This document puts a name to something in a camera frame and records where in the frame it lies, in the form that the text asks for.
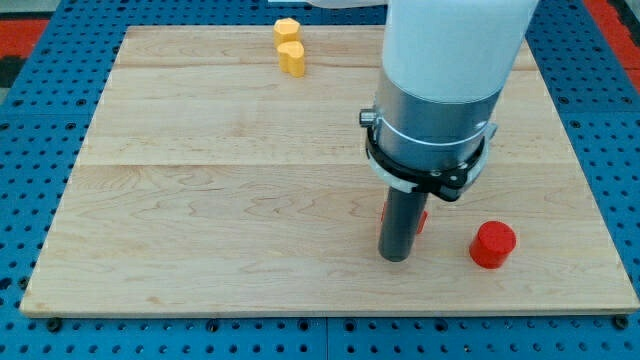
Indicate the yellow heart block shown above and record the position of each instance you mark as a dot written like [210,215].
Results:
[291,58]

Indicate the red cylinder block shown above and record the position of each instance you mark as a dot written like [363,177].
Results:
[492,244]

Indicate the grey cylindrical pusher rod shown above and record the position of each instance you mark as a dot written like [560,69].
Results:
[398,230]

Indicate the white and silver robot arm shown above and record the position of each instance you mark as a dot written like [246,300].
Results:
[444,64]

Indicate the light wooden board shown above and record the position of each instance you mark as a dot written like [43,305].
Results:
[210,184]

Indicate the yellow hexagon block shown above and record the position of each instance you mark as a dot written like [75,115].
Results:
[286,30]

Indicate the red star block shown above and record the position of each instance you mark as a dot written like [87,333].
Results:
[421,222]

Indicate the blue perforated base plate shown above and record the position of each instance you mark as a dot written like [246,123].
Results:
[47,112]

